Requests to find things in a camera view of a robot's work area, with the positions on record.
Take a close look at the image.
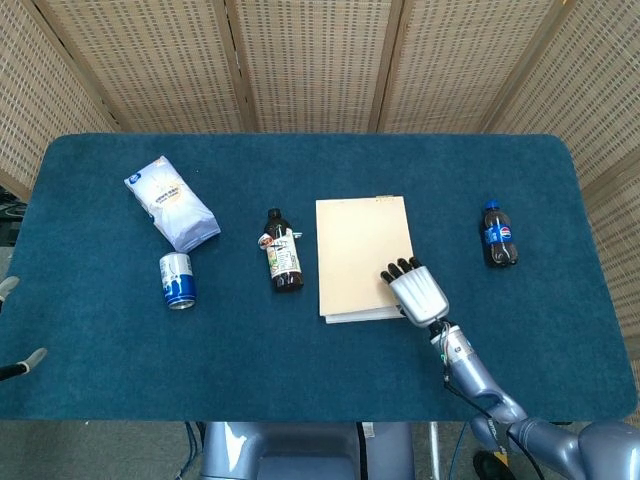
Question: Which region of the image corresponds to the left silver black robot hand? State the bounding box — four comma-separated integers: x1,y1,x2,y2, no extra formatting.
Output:
0,275,49,384

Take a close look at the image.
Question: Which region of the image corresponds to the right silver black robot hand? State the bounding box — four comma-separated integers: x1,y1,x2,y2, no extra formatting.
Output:
379,255,450,329

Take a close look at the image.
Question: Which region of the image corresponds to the cream paper notebook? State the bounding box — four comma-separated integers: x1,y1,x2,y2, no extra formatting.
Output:
315,195,416,325

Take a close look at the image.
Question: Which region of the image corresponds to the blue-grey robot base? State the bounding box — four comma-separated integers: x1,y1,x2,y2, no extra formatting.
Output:
199,421,416,480

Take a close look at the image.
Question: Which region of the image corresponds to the teal blue carpeted table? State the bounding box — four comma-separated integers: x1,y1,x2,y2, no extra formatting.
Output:
0,132,639,424

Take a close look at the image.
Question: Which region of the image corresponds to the small Pepsi cola bottle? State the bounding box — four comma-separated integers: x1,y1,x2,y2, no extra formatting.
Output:
480,199,519,269

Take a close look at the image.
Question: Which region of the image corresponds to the dark tea bottle with label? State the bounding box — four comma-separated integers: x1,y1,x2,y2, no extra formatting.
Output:
258,207,305,295

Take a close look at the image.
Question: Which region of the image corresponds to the dark equipment behind table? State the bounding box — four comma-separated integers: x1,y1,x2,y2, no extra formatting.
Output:
0,185,29,247

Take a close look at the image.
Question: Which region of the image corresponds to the metal table leg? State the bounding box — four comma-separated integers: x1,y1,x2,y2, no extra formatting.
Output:
428,422,442,480

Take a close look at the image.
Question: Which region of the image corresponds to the blue white drink can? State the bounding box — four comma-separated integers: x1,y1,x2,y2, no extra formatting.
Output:
158,251,198,311

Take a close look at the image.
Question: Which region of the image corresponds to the black shoe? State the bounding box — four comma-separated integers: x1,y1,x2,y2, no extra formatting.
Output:
472,449,512,480

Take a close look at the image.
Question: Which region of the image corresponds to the woven bamboo screen panel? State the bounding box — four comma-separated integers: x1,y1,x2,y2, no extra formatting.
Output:
377,0,579,134
33,0,257,134
224,0,404,134
0,0,120,202
482,0,640,194
582,159,640,421

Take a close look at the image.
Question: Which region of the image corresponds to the white snack bag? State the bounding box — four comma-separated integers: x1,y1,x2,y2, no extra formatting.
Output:
123,155,222,254

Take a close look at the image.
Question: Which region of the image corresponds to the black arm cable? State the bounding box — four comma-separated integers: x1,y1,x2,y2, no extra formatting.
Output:
441,367,547,480

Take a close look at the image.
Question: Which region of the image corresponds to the blue floor cable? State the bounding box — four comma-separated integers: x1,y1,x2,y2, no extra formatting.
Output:
178,422,204,480
446,422,470,479

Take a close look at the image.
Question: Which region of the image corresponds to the black base cable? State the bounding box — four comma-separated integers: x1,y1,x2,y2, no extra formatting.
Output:
355,422,370,480

